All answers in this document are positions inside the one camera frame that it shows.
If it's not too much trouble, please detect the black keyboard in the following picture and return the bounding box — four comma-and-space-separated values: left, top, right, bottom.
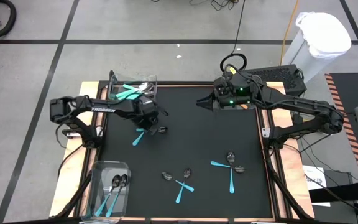
246, 64, 308, 96

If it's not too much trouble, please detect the black hanging cable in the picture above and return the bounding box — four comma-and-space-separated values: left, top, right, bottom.
219, 0, 247, 75

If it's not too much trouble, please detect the black table mat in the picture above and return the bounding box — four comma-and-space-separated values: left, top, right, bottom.
99, 85, 275, 218

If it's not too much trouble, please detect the black floor cable tangle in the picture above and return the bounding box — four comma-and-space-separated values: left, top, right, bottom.
150, 0, 241, 12

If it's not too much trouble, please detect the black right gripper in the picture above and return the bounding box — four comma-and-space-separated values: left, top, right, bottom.
196, 73, 262, 112

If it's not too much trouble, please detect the wooden table board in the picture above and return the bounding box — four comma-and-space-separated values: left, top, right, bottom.
48, 80, 316, 218

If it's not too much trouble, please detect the black hazard striped mat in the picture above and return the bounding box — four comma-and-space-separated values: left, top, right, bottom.
324, 72, 358, 183

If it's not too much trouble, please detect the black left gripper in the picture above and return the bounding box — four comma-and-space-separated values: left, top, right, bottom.
134, 100, 162, 136

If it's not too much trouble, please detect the teal-handled metal spoon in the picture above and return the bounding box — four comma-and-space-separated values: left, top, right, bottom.
109, 88, 150, 101
125, 92, 155, 101
116, 89, 145, 99
114, 86, 149, 98
122, 83, 152, 91

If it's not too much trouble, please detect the yellow hanging cable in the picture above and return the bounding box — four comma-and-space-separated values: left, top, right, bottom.
280, 0, 300, 67

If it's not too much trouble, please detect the white paper sheet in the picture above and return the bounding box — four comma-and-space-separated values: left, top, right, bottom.
302, 164, 331, 208

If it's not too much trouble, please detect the white trash can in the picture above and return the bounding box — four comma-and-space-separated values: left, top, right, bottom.
282, 11, 353, 84

